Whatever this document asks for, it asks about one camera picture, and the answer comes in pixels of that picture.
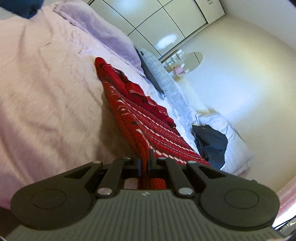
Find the red argyle knit sweater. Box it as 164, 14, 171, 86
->
95, 57, 208, 190

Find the dark navy garment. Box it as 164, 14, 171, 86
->
192, 125, 228, 170

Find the pink fluffy blanket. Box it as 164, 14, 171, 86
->
0, 4, 163, 209

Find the grey checked pillow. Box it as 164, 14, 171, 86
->
137, 47, 171, 95

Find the white shelf with items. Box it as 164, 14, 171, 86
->
163, 50, 190, 80

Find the white glossy wardrobe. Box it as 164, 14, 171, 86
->
87, 0, 225, 60

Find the lilac pillow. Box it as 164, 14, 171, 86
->
54, 1, 144, 74

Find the blue folded garment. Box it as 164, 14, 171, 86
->
1, 0, 44, 19

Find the oval wall mirror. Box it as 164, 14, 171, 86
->
181, 52, 203, 73

